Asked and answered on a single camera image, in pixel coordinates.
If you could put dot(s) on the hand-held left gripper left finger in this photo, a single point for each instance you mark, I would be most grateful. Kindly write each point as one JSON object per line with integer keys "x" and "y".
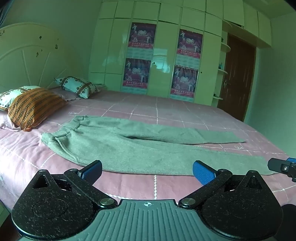
{"x": 93, "y": 170}

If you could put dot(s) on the white corner shelf unit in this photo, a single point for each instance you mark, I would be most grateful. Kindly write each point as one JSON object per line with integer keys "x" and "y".
{"x": 223, "y": 70}

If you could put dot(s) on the pink pillow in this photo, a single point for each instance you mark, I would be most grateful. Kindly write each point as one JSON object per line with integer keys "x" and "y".
{"x": 67, "y": 95}
{"x": 7, "y": 121}

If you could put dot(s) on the brown wooden door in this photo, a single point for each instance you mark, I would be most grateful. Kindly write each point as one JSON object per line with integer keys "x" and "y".
{"x": 238, "y": 78}

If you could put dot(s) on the small teal shelf item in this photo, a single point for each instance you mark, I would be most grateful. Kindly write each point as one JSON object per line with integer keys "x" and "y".
{"x": 221, "y": 66}

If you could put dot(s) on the bed with pink checked sheet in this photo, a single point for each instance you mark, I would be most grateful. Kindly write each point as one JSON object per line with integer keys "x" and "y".
{"x": 185, "y": 111}

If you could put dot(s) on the orange striped pillow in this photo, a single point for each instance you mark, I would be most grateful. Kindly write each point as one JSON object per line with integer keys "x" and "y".
{"x": 34, "y": 104}

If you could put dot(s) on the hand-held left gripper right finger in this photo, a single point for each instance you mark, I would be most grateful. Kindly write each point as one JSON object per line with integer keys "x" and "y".
{"x": 203, "y": 171}

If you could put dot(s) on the wall poster calendar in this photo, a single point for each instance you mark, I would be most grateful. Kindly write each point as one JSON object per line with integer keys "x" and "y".
{"x": 136, "y": 73}
{"x": 141, "y": 34}
{"x": 189, "y": 42}
{"x": 184, "y": 81}

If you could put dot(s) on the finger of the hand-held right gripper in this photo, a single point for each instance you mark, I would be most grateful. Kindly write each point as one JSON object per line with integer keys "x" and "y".
{"x": 281, "y": 166}

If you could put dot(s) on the teal patterned pillow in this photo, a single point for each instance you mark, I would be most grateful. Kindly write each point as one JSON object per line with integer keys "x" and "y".
{"x": 76, "y": 85}

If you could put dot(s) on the grey-green pants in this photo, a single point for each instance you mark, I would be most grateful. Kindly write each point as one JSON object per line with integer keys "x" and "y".
{"x": 138, "y": 150}

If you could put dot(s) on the white bed headboard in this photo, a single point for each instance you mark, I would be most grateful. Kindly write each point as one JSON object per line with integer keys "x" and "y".
{"x": 34, "y": 58}

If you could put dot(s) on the white patterned pillow near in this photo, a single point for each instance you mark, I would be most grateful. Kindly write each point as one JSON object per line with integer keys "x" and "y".
{"x": 7, "y": 97}

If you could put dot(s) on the white glossy wardrobe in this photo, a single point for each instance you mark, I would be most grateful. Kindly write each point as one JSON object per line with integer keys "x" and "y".
{"x": 161, "y": 69}

